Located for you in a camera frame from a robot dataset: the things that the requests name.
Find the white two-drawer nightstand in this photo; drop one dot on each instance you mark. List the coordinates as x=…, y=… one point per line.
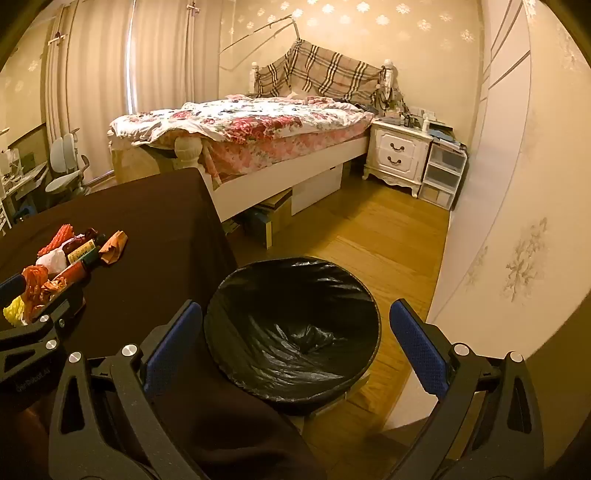
x=397, y=152

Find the white floral quilt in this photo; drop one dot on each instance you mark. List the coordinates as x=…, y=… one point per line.
x=240, y=115

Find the white storage box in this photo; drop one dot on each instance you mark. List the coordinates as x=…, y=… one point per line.
x=318, y=189

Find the pink floral bed sheet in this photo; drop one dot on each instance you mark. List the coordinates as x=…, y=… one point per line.
x=295, y=143

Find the red foam fruit net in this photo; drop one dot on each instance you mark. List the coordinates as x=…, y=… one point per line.
x=57, y=237

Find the white wardrobe with grey lines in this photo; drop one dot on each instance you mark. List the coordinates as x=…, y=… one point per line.
x=503, y=92

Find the stack of blue books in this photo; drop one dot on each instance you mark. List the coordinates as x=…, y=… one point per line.
x=445, y=136

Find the orange red plastic bag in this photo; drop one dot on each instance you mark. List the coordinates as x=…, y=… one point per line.
x=34, y=279

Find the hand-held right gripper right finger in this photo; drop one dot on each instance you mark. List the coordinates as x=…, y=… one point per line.
x=418, y=344

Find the long red stick packet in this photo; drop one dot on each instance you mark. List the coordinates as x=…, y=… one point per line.
x=74, y=273

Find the beige plaid blanket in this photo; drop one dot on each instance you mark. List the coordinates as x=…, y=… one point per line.
x=323, y=74

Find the cardboard box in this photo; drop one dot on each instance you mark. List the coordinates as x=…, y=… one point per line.
x=277, y=221

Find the grey office chair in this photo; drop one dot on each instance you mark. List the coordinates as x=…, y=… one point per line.
x=64, y=177

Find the thin metal canopy rod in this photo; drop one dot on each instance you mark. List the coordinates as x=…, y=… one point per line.
x=258, y=32

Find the white study desk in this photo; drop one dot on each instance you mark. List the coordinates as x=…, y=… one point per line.
x=27, y=177

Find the nightstand clutter pile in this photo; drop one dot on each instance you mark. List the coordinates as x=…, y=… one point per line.
x=401, y=113

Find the dark red wrapper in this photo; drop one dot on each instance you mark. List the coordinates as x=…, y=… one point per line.
x=90, y=236

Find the cream pleated curtain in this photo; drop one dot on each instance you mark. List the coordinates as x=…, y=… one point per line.
x=101, y=69
x=175, y=55

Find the patterned tube with black cap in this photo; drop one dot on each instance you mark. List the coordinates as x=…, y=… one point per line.
x=83, y=251

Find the bed with floral quilt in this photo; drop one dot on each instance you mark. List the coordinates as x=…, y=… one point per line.
x=277, y=177

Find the orange paper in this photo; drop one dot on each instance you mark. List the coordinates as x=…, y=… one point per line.
x=115, y=247

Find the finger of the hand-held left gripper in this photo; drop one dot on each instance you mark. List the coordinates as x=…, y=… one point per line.
x=27, y=330
x=11, y=286

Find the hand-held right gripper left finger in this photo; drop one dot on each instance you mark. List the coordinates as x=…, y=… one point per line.
x=173, y=344

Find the clear plastic drawer unit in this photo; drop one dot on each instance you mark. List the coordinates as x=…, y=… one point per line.
x=441, y=175

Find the yellow foam fruit net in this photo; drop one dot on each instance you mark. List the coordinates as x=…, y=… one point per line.
x=14, y=311

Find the round bin with black bag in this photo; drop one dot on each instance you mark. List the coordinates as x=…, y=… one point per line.
x=295, y=323

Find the blue stool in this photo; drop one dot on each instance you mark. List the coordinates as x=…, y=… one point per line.
x=25, y=213

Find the small orange wrapper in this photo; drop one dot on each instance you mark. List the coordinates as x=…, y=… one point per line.
x=53, y=288

